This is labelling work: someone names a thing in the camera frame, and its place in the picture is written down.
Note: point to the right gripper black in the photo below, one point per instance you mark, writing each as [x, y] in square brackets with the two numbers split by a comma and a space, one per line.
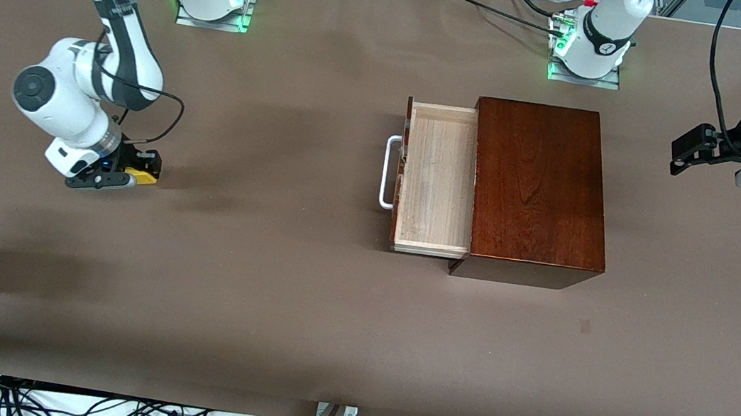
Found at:
[129, 156]

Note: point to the yellow cube block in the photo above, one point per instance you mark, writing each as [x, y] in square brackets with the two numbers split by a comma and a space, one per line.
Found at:
[140, 175]

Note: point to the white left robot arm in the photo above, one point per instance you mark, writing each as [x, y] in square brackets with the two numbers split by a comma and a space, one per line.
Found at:
[605, 31]

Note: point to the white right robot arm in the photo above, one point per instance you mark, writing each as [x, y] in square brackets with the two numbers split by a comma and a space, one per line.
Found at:
[62, 103]

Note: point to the dark brown wooden cabinet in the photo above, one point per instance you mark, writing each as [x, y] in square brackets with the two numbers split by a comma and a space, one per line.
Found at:
[538, 187]

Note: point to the brown paper table cover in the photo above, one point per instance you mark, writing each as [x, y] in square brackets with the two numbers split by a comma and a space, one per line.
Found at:
[259, 293]

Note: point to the red connector cap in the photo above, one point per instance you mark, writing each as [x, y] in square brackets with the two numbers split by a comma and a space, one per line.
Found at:
[589, 2]

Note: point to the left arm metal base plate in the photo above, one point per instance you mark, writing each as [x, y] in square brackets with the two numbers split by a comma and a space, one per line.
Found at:
[584, 80]

